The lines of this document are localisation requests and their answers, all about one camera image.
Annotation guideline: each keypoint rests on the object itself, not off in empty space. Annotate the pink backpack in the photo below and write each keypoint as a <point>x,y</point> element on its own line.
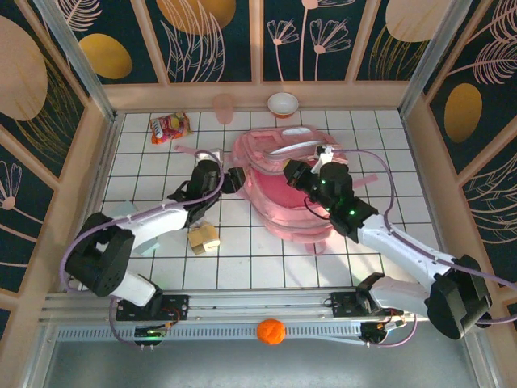
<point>278,198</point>

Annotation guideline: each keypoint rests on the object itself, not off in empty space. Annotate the tan wooden block toy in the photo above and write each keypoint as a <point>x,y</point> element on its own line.
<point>204,238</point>

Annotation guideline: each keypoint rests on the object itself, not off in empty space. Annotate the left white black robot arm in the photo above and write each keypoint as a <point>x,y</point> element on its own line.
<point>161,220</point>

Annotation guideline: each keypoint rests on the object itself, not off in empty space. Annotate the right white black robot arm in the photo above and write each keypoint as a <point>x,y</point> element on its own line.
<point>396,246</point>

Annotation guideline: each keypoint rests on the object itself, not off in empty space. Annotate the orange snack bag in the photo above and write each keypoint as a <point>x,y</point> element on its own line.
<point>169,127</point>

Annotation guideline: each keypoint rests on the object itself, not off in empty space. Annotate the pink plastic cup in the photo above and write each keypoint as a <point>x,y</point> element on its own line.
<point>223,107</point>

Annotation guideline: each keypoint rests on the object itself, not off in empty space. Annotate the white orange bowl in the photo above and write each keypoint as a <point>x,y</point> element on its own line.
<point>282,103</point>

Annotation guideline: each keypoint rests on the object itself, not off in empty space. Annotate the orange ball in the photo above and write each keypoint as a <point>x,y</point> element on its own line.
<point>271,332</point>

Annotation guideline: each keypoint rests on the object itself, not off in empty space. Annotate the right small control board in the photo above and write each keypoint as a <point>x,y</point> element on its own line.
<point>375,331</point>

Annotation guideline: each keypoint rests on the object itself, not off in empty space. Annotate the small control board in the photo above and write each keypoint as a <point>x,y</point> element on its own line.
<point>147,333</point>
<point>375,331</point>

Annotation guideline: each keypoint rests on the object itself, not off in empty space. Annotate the left small control board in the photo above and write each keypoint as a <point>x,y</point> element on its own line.
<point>147,333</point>

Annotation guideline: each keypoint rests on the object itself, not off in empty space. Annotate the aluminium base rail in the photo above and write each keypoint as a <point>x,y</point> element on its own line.
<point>258,303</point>

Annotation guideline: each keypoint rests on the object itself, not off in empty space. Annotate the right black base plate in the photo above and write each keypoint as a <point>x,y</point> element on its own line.
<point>343,305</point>

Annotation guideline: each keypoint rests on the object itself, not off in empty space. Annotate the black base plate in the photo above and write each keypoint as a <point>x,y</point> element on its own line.
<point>177,307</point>
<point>343,305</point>

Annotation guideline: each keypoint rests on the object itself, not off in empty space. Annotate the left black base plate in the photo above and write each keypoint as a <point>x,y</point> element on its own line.
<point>177,307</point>

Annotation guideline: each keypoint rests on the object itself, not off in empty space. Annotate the aluminium corner post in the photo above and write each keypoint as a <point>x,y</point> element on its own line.
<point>435,52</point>
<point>85,77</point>

